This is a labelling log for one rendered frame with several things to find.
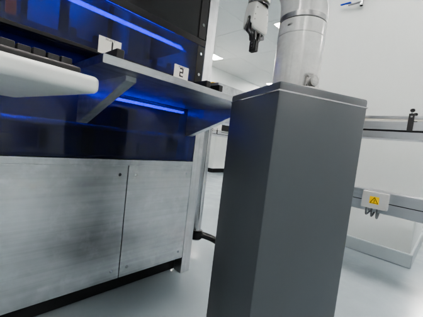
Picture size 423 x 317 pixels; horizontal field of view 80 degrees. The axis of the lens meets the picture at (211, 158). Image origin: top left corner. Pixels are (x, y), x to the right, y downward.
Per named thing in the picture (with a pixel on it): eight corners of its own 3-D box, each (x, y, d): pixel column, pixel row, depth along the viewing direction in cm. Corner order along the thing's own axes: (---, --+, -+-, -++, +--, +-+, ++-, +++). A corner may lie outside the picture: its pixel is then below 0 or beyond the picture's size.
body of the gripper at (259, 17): (258, 12, 104) (254, 39, 105) (243, 0, 97) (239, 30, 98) (274, 7, 99) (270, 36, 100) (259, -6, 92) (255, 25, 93)
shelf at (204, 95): (44, 80, 88) (45, 74, 88) (194, 112, 138) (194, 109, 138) (102, 61, 55) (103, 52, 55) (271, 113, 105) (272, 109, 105)
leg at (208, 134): (186, 238, 165) (199, 119, 160) (196, 235, 171) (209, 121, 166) (195, 243, 159) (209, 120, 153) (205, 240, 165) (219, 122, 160)
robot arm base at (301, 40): (349, 99, 63) (360, 21, 61) (284, 84, 56) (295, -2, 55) (298, 105, 80) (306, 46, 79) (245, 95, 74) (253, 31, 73)
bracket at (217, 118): (185, 135, 125) (187, 109, 125) (189, 136, 128) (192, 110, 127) (239, 141, 102) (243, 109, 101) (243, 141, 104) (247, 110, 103)
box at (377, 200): (360, 205, 142) (362, 190, 142) (362, 205, 146) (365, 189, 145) (386, 211, 134) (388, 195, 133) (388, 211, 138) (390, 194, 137)
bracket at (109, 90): (75, 122, 89) (78, 84, 88) (85, 122, 91) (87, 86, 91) (121, 126, 66) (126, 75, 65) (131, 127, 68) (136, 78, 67)
